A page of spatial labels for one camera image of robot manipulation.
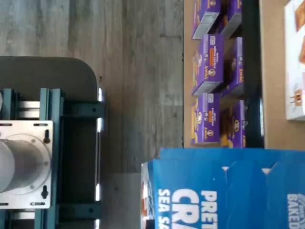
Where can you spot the teal metal base frame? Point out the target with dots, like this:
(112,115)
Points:
(78,111)

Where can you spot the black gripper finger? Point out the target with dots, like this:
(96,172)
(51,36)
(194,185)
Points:
(150,224)

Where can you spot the blue white pretzel crackers box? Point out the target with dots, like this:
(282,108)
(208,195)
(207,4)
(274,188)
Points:
(214,186)

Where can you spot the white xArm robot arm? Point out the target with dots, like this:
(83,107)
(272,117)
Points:
(19,164)

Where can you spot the purple Annie's snack box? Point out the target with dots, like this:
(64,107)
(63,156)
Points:
(209,62)
(232,16)
(205,16)
(234,69)
(236,128)
(206,119)

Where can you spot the dark grey base platform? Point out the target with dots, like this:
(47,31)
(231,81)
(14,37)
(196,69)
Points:
(47,71)

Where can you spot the aluminium robot mounting plate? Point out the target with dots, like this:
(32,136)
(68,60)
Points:
(23,130)

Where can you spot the orange white pretzel crackers box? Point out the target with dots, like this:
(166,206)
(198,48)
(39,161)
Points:
(295,59)

